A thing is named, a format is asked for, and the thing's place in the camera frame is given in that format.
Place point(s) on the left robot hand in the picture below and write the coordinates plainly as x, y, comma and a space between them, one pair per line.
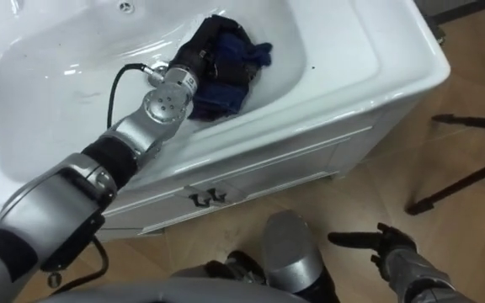
194, 52

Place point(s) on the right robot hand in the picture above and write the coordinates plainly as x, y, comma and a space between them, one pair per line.
383, 244

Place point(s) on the dark blue cloth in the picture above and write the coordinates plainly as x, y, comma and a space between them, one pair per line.
230, 90

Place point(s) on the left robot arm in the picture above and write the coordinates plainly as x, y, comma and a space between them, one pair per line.
78, 185

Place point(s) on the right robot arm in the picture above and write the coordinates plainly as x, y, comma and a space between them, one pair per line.
423, 278

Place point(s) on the white sink vanity cabinet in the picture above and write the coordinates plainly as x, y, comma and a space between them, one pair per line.
268, 105

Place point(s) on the robot legs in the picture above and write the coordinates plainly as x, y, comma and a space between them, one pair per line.
284, 261

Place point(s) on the black tripod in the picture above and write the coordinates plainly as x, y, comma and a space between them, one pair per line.
470, 168

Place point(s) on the robot body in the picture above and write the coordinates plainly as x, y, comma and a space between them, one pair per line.
175, 293

